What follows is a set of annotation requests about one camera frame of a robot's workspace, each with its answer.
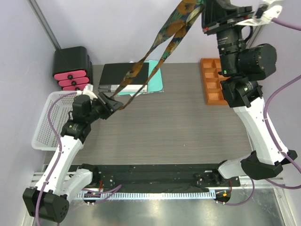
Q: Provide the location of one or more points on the floral patterned necktie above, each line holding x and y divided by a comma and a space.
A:
176, 27

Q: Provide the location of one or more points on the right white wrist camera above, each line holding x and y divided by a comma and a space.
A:
266, 11

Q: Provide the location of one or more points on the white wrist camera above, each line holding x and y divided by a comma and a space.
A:
88, 90
266, 11

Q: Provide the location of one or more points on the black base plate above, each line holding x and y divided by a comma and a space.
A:
163, 175

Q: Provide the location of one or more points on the black notebook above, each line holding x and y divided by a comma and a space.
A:
113, 75

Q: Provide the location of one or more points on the white perforated plastic basket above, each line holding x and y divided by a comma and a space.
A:
56, 108

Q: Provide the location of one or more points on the white slotted cable duct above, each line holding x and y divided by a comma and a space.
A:
146, 196

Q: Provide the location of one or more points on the orange compartment tray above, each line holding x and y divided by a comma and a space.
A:
212, 81

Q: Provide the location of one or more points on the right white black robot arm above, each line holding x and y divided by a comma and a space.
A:
242, 69

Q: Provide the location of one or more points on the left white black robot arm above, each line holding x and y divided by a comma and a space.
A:
51, 196

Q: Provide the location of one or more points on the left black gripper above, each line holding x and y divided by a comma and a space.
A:
108, 110

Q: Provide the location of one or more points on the black pink drawer organizer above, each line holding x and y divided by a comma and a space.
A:
72, 68

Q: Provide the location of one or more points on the aluminium rail frame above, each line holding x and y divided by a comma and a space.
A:
243, 181

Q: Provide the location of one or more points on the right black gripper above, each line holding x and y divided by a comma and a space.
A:
220, 13

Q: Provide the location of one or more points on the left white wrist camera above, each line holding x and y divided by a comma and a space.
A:
88, 90

